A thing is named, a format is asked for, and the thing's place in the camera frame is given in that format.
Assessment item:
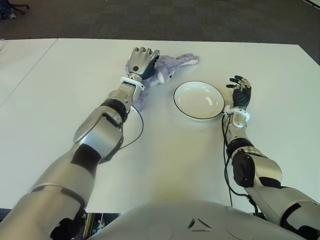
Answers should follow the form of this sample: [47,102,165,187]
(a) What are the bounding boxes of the white plate black rim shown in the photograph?
[173,80,225,121]

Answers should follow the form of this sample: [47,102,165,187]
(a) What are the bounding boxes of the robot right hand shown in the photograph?
[225,74,252,110]

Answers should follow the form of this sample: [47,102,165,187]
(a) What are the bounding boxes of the black office chair base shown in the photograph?
[12,0,31,15]

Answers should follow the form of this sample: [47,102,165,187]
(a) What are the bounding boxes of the person leg blue jeans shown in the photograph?
[0,0,17,20]

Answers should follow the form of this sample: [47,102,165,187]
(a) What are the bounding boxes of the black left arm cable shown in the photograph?
[99,104,145,166]

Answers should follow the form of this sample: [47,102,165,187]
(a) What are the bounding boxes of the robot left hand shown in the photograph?
[127,46,161,80]

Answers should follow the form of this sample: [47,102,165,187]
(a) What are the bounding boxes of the metal table leg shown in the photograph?
[83,212,121,239]

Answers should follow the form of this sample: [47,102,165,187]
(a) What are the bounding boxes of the silver robot torso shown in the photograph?
[87,199,301,240]

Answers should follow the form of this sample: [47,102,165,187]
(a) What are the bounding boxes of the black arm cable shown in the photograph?
[99,104,145,166]
[221,113,260,216]

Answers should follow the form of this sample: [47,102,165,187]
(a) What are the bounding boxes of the purple plush doll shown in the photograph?
[124,53,201,112]

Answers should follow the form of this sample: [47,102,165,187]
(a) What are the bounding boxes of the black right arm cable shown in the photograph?
[221,113,260,216]

